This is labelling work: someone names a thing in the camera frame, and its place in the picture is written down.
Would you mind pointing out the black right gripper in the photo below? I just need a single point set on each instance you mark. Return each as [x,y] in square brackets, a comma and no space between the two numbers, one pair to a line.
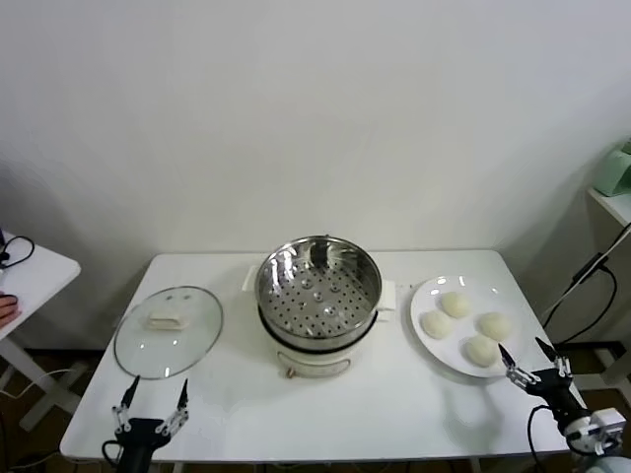
[562,396]

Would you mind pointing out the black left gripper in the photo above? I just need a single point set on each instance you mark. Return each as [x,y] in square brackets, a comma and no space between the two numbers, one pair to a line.
[138,433]

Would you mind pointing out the white steamed baozi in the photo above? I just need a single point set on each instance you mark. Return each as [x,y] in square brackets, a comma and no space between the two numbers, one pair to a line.
[494,326]
[437,325]
[482,351]
[456,304]

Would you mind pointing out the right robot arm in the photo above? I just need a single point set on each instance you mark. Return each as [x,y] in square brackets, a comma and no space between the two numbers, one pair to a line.
[579,434]

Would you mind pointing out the perforated steel steamer basket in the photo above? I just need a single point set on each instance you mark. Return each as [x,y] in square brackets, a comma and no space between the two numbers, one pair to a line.
[345,268]

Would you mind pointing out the person's bare hand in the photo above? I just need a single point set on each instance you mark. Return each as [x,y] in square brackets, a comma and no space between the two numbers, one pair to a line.
[7,308]

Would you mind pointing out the glass pot lid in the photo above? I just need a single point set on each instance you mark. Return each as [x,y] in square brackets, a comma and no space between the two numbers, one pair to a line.
[167,340]

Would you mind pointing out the white round plate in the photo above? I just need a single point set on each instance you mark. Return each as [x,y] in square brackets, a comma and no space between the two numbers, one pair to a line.
[443,355]

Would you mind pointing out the white electric cooking pot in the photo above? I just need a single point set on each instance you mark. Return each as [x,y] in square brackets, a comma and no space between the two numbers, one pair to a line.
[315,362]

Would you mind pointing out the white side table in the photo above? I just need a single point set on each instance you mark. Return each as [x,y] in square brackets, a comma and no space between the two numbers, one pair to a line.
[44,276]

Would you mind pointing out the pale green appliance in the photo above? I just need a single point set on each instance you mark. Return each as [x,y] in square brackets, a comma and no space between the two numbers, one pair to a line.
[613,170]

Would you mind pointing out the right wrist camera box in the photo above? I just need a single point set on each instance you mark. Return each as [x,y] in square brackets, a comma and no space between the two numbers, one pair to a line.
[607,426]

